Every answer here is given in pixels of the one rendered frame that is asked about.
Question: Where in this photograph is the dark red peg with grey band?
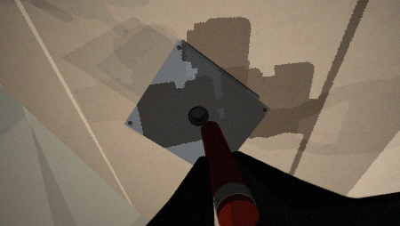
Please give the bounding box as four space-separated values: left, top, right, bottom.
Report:
201 121 259 226

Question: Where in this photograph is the grey square panel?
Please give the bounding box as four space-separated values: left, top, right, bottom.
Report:
124 40 270 165

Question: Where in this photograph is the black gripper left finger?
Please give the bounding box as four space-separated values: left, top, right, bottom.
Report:
146 156 214 226

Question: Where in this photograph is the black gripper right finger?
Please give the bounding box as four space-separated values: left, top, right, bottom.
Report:
232 151 400 226

